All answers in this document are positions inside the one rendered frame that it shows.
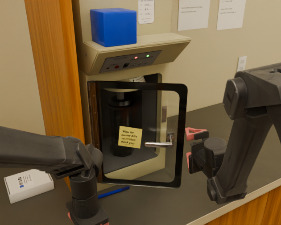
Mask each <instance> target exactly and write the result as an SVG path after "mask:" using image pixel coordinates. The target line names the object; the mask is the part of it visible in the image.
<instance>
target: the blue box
mask: <svg viewBox="0 0 281 225"><path fill-rule="evenodd" d="M90 16H91V19H90V20H91V34H92V41H94V42H96V43H98V44H100V45H102V46H104V47H111V46H121V45H129V44H136V43H137V19H136V11H135V10H130V9H125V8H103V9H91V10H90Z"/></svg>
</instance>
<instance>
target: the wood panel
mask: <svg viewBox="0 0 281 225"><path fill-rule="evenodd" d="M24 2H25V9H26V15H27V21H28V27H29V34H30V40H31V46H32V52H33V59H34V65H35V71H36V77H37V84H38V90H39V96H40V101H41V109H42V115H43V121H44V126H45V134H46V136H62V137H67V136H71V137H75V138H78V139H80V140H81V141H82V142H83V144H84V145H85V138H84V129H83V115H82V106H81V96H80V87H79V74H78V64H77V54H76V45H75V35H74V22H73V13H72V3H71V0H24Z"/></svg>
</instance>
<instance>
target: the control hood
mask: <svg viewBox="0 0 281 225"><path fill-rule="evenodd" d="M190 41H191V38H190V37H186V36H182V35H179V34H175V33H159V34H150V35H142V36H137V43H136V44H129V45H121V46H111V47H104V46H102V45H100V44H98V43H96V42H94V41H87V42H84V43H83V50H84V60H85V71H86V74H87V75H88V76H90V75H98V74H103V73H109V72H115V71H109V72H103V73H99V72H100V70H101V67H102V65H103V63H104V61H105V59H106V58H109V57H116V56H123V55H130V54H138V53H145V52H152V51H158V50H162V52H161V53H160V54H159V56H158V57H157V58H156V60H155V61H154V62H153V64H152V65H157V64H163V63H170V62H173V61H174V60H175V59H176V58H177V57H178V56H179V54H180V53H181V52H182V51H183V50H184V49H185V48H186V46H187V45H188V44H189V43H190ZM152 65H147V66H152ZM141 67H146V66H141ZM134 68H139V67H134ZM128 69H133V68H128ZM122 70H127V69H122ZM122 70H116V71H122Z"/></svg>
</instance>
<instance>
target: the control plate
mask: <svg viewBox="0 0 281 225"><path fill-rule="evenodd" d="M161 52H162V50H158V51H152V52H145V53H138V54H130V55H123V56H116V57H109V58H106V59H105V61H104V63H103V65H102V67H101V70H100V72H99V73H103V72H109V71H116V70H122V69H128V68H134V67H141V66H147V65H152V64H153V62H154V61H155V60H156V58H157V57H158V56H159V54H160V53H161ZM147 55H149V56H148V57H147ZM135 57H137V58H135ZM146 61H148V63H146ZM140 62H142V64H140ZM125 63H129V65H128V66H127V67H124V68H123V66H124V64H125ZM133 63H136V64H135V65H133ZM115 66H119V68H115ZM107 67H109V69H106V68H107Z"/></svg>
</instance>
